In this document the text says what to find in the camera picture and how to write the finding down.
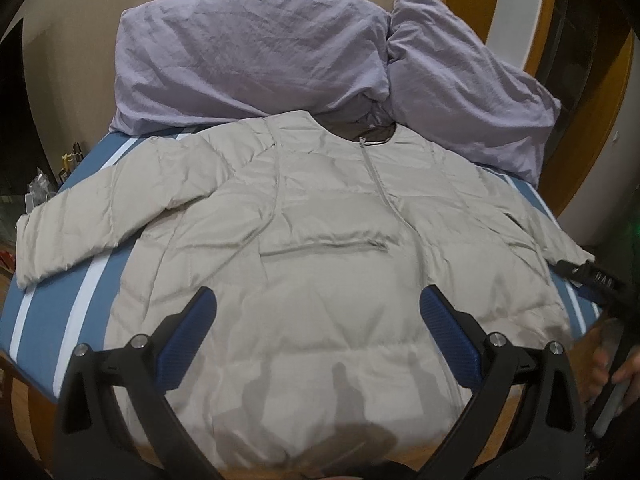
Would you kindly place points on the person's right hand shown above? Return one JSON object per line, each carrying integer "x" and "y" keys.
{"x": 603, "y": 370}

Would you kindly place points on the lavender pillow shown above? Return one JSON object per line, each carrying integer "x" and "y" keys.
{"x": 448, "y": 86}
{"x": 197, "y": 62}

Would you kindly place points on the beige puffer jacket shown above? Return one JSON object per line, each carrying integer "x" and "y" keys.
{"x": 317, "y": 250}

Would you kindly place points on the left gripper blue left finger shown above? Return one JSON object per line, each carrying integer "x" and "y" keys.
{"x": 91, "y": 438}

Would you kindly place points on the blue white striped bed sheet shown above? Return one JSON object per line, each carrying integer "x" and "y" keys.
{"x": 41, "y": 324}

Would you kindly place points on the right lavender pillow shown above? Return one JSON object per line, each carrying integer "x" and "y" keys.
{"x": 448, "y": 86}

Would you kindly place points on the left lavender pillow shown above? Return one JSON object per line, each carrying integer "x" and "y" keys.
{"x": 197, "y": 62}

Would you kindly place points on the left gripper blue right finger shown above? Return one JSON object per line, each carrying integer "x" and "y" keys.
{"x": 545, "y": 439}

